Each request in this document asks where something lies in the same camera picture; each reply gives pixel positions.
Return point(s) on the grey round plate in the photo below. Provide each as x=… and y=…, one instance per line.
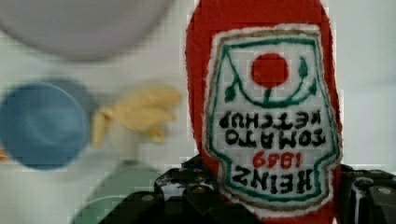
x=80, y=30

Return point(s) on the yellow peeled banana toy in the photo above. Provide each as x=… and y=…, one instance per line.
x=143, y=111

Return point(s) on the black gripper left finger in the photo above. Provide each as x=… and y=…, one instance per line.
x=185, y=195

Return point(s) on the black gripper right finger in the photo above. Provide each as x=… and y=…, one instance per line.
x=366, y=197

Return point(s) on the green mug with handle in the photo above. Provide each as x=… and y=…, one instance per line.
x=129, y=177

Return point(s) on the blue cup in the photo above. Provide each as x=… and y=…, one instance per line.
x=45, y=125

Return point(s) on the red plush ketchup bottle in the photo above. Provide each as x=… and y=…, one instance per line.
x=264, y=106

